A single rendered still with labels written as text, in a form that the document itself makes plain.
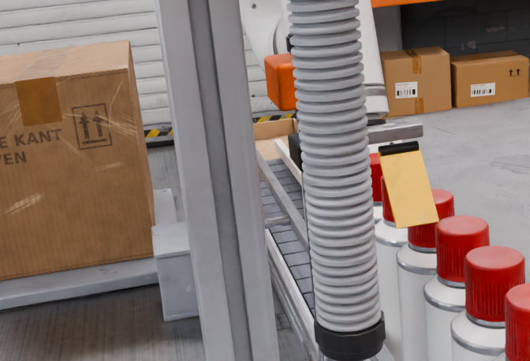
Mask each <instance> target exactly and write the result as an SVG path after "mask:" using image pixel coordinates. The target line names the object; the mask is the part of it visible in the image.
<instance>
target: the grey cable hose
mask: <svg viewBox="0 0 530 361"><path fill-rule="evenodd" d="M357 4H359V0H290V3H289V4H288V5H287V6H286V9H287V10H288V11H290V12H292V14H290V15H289V16H288V22H289V23H293V25H291V26H290V27H289V33H290V34H293V36H292V37H291V38H290V39H289V41H290V44H292V45H294V46H295V47H293V48H292V49H291V54H292V55H293V56H295V58H294V59H293V60H292V65H293V66H294V67H296V68H295V69H294V70H293V76H294V77H296V78H297V79H296V80H295V81H294V87H295V88H297V90H296V91H295V97H296V98H297V99H299V100H297V102H296V106H297V109H298V110H299V111H298V112H297V118H298V119H299V120H300V121H299V122H298V128H299V130H300V133H299V137H300V140H301V143H300V148H301V150H302V152H301V159H302V161H303V162H302V169H303V171H304V172H303V178H304V190H305V191H306V192H305V198H306V200H307V202H306V208H307V218H308V229H309V231H308V236H309V239H310V241H309V243H310V247H311V250H310V255H311V257H312V260H311V261H312V275H313V284H314V293H315V309H316V312H317V313H316V314H315V316H314V330H315V342H316V343H317V344H318V345H319V350H320V351H321V352H322V354H324V355H325V356H326V357H327V358H329V359H333V360H336V361H362V360H366V359H370V358H371V357H373V356H375V355H377V354H378V353H379V352H380V351H381V350H382V348H383V341H384V340H385V339H386V330H385V319H384V313H383V311H381V310H380V300H379V282H378V280H379V275H378V264H377V254H376V251H377V249H376V245H375V226H374V224H375V218H374V216H373V214H374V207H373V206H372V205H373V198H372V187H371V184H372V180H371V177H370V176H371V167H370V165H371V159H370V157H369V154H370V148H369V147H368V144H369V138H368V137H367V134H368V127H367V126H366V124H367V123H368V117H367V116H366V115H365V114H366V113H367V107H366V106H365V105H364V104H365V103H366V96H365V95H363V93H365V86H364V85H363V84H362V83H363V82H364V74H363V73H361V72H362V71H364V64H363V63H361V62H359V61H361V60H363V54H362V53H361V52H359V51H358V50H360V49H362V42H361V41H358V39H359V38H361V31H359V30H357V28H359V27H360V20H358V19H356V17H357V16H359V15H360V10H359V9H358V8H355V5H357Z"/></svg>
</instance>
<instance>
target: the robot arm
mask: <svg viewBox="0 0 530 361"><path fill-rule="evenodd" d="M239 3H240V11H241V23H242V25H243V27H244V31H245V33H246V36H247V38H248V41H249V43H250V46H251V48H252V51H253V54H254V55H255V57H256V60H257V61H258V63H259V66H260V68H261V69H262V70H263V72H264V73H265V67H264V58H265V57H266V56H269V55H276V54H287V53H289V52H288V51H287V48H286V36H288V34H289V27H290V26H291V25H293V23H289V22H288V16H289V15H290V14H292V12H290V11H288V10H287V9H286V6H287V5H288V4H289V3H290V0H239ZM355 8H358V9H359V10H360V15H359V16H357V17H356V19H358V20H360V27H359V28H357V30H359V31H361V38H359V39H358V41H361V42H362V49H360V50H358V51H359V52H361V53H362V54H363V60H361V61H359V62H361V63H363V64H364V71H362V72H361V73H363V74H364V82H363V83H362V84H363V85H364V86H365V93H363V95H365V96H366V103H365V104H364V105H365V106H366V107H367V113H366V114H365V115H366V116H367V117H368V123H367V124H366V126H367V127H368V128H374V127H379V126H384V125H395V123H389V124H387V123H386V120H385V119H379V117H381V116H383V115H386V114H388V113H389V106H388V102H387V97H386V89H385V84H384V79H383V70H382V65H381V60H380V55H379V46H378V42H377V37H376V32H375V23H374V18H373V13H372V8H371V0H359V4H357V5H355ZM394 143H402V140H397V141H392V142H386V143H377V144H371V145H368V147H369V148H370V154H371V153H378V147H379V146H383V145H388V144H394Z"/></svg>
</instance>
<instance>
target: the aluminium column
mask: <svg viewBox="0 0 530 361"><path fill-rule="evenodd" d="M154 3H155V13H156V19H157V25H158V30H159V41H160V47H161V52H162V63H163V68H164V74H165V79H166V90H167V95H168V101H169V107H170V117H171V123H172V129H173V134H174V145H175V151H176V156H177V166H178V172H179V177H180V183H181V194H182V199H183V205H184V211H185V221H186V227H187V233H188V242H189V248H190V254H191V260H192V270H193V276H194V282H195V287H196V298H197V303H198V309H199V315H200V324H201V330H202V336H203V346H204V352H205V358H206V361H280V357H279V350H278V337H277V330H276V322H275V315H274V302H273V295H272V287H271V275H270V267H269V260H268V253H267V240H266V233H265V225H264V218H263V204H262V198H261V191H260V183H259V170H258V163H257V156H256V142H255V135H254V128H253V121H252V108H251V100H250V94H249V86H248V73H247V65H246V59H245V52H244V38H243V31H242V23H241V11H240V3H239V0H154Z"/></svg>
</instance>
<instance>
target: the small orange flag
mask: <svg viewBox="0 0 530 361"><path fill-rule="evenodd" d="M378 155H379V161H380V165H381V168H382V172H383V177H384V181H385V184H386V190H387V193H388V197H389V201H390V206H391V210H392V213H393V216H394V222H395V225H396V229H401V228H406V227H411V226H415V225H424V224H429V223H434V222H438V221H439V217H438V214H437V210H436V208H435V202H434V199H433V195H432V193H431V187H430V184H429V180H428V177H427V172H426V169H425V165H424V160H423V157H422V154H421V150H420V146H419V143H418V141H417V140H414V141H409V142H404V143H394V144H388V145H383V146H379V147H378Z"/></svg>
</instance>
